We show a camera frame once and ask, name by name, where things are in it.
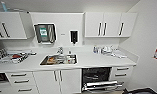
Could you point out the stainless steel dishwasher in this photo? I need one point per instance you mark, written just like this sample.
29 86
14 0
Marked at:
97 78

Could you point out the black soap dispenser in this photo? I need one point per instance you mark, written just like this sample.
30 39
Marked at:
74 36

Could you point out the white cup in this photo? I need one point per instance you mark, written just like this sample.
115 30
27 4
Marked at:
71 60

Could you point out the blue label bottle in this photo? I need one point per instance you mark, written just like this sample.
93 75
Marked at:
95 49

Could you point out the chrome faucet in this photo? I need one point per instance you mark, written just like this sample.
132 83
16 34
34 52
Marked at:
60 50

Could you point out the small clear bottle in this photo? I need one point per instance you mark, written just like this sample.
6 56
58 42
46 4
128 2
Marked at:
99 51

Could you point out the stack of white cups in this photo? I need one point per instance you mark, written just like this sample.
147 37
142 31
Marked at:
106 50

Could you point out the steel paper towel dispenser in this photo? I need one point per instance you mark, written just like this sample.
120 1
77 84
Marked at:
44 33

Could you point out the stainless steel sink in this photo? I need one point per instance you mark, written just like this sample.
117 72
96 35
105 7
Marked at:
44 62

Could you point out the white under-sink cabinet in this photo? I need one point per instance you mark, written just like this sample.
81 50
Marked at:
57 81

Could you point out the dishes on counter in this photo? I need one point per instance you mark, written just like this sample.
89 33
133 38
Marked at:
119 54

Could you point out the white drawer unit narrow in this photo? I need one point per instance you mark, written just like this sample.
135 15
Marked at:
122 75

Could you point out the dish rack with dishes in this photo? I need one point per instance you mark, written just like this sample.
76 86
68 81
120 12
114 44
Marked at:
12 56

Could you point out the white drawer unit wide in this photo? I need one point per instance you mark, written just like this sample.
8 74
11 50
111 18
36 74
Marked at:
20 83

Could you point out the grey bin black lid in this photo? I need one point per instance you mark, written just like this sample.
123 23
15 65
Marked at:
140 91

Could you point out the light blue spray bottle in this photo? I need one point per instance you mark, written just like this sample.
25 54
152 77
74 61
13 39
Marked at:
4 6

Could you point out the small wall label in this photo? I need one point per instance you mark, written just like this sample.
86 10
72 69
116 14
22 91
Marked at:
62 33

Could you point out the white wall cabinet three doors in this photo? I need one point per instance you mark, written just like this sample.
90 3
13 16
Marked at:
110 24

